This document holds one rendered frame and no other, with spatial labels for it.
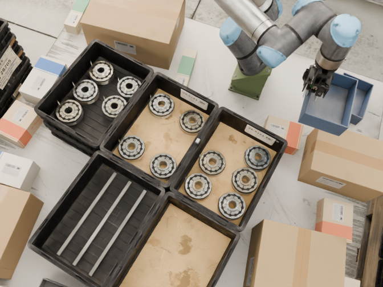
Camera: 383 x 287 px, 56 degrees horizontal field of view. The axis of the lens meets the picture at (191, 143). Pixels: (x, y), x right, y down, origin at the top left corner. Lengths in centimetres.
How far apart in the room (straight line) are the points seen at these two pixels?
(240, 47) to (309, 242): 79
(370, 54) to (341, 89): 168
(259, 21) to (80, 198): 88
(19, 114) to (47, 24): 139
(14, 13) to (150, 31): 164
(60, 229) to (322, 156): 104
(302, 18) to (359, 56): 201
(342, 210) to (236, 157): 48
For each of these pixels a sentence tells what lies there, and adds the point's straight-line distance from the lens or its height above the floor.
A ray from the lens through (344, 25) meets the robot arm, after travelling 105.
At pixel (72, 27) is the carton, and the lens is 192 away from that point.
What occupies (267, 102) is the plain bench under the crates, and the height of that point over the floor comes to 70.
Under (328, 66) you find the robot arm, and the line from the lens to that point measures 113.
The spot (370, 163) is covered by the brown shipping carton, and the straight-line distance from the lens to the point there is 162.
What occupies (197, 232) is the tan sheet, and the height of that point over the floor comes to 83.
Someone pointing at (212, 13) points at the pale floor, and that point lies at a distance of 296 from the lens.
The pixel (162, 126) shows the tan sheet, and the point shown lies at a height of 83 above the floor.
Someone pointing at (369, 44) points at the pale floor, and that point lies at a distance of 317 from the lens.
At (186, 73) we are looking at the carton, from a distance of 170.
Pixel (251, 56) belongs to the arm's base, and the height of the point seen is 94.
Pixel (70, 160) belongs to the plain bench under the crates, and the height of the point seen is 70.
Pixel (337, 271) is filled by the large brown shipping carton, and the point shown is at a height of 90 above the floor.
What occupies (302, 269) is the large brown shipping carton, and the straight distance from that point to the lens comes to 137.
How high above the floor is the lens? 218
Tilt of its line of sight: 67 degrees down
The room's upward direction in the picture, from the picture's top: 9 degrees clockwise
